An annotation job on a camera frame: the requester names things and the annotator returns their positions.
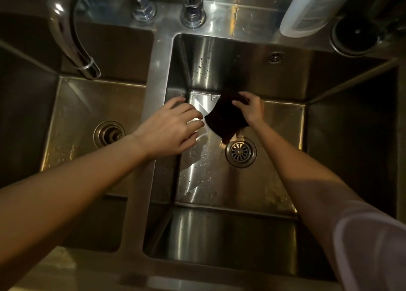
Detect round metal drain strainer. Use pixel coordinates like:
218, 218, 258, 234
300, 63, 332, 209
225, 137, 258, 169
93, 120, 126, 149

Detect person's right hand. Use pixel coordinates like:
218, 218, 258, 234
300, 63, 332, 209
232, 92, 266, 128

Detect stainless steel double sink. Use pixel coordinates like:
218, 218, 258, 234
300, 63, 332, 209
0, 0, 406, 291

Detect small chrome tap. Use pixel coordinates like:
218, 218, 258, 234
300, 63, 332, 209
131, 0, 157, 23

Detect white plastic bottle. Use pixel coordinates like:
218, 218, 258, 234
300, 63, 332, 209
279, 0, 363, 38

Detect dark cleaning cloth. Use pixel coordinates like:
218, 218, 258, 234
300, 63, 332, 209
204, 90, 250, 145

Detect round black sink fitting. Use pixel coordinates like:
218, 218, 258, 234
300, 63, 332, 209
329, 14, 382, 57

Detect person's right forearm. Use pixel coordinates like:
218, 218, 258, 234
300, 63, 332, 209
251, 120, 378, 279

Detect person's left hand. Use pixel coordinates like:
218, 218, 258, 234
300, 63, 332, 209
133, 96, 205, 159

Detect white sleeve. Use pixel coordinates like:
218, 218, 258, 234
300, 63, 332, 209
332, 201, 406, 291

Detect person's left forearm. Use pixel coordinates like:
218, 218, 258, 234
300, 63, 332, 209
0, 135, 150, 283

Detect curved chrome faucet spout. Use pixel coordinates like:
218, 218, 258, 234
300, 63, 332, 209
48, 0, 102, 81

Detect chrome faucet base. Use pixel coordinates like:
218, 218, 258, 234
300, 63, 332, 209
180, 0, 207, 29

